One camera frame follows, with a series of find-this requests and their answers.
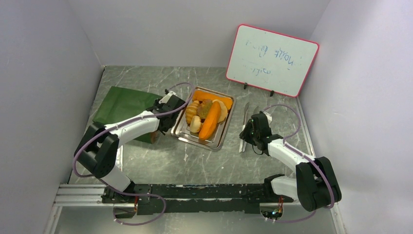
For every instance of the metal tongs white handles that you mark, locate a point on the metal tongs white handles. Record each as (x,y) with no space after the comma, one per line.
(256,110)

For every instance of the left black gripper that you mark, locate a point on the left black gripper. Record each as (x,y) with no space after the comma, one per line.
(157,104)

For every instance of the small round fake bun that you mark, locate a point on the small round fake bun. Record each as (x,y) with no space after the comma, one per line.
(195,124)

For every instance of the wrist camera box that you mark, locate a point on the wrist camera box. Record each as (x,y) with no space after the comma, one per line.
(169,95)
(269,117)

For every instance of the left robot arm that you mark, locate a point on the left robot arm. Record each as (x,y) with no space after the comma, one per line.
(98,148)

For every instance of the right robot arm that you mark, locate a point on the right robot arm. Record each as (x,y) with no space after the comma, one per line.
(315,184)

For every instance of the brown bread slice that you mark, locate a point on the brown bread slice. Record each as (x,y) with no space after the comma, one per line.
(203,108)

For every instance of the aluminium frame rail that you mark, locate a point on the aluminium frame rail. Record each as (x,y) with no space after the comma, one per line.
(99,194)

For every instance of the black base beam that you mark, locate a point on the black base beam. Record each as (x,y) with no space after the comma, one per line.
(193,206)

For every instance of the clear plastic packet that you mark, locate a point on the clear plastic packet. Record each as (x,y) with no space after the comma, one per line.
(119,158)

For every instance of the orange fake baguette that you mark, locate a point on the orange fake baguette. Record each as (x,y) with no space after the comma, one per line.
(210,122)

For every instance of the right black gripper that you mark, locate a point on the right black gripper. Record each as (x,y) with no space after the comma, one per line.
(244,135)

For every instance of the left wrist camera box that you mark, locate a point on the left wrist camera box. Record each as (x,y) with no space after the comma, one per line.
(169,95)

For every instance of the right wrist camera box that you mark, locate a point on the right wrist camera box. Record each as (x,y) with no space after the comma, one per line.
(269,117)

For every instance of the fake croissant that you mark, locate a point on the fake croissant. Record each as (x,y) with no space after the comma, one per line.
(191,111)

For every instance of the green paper bag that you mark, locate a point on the green paper bag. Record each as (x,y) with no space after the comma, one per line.
(122,103)

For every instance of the red framed whiteboard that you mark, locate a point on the red framed whiteboard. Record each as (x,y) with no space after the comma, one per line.
(269,60)

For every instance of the braided fake bread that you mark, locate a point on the braided fake bread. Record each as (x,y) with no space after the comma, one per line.
(201,95)

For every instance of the pale crescent fake bread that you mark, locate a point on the pale crescent fake bread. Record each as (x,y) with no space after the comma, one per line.
(224,110)

